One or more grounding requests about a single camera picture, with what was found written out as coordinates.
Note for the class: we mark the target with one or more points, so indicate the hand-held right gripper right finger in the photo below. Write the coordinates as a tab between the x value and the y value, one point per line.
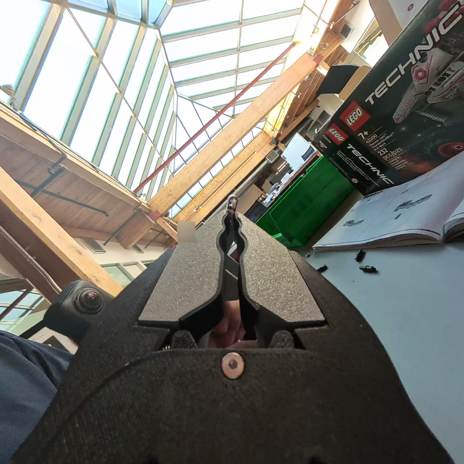
279	286

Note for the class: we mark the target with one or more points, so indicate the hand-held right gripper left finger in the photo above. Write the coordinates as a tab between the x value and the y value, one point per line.
181	286

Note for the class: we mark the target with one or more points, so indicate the small dark lego piece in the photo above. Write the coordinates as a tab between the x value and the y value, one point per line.
232	206

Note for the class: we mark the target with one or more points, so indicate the lego instruction booklet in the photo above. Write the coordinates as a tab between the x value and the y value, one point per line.
398	217

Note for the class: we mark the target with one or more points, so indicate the black lego set box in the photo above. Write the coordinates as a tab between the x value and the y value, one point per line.
398	119

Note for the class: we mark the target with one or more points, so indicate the person's left hand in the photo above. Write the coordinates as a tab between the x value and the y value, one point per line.
228	326

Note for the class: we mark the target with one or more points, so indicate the wooden pillar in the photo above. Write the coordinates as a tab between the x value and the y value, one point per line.
43	232

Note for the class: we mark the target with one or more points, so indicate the green plastic bin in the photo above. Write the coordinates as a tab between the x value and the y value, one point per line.
308	203

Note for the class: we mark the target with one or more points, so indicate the red sprinkler pipe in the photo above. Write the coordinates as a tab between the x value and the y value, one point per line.
217	116

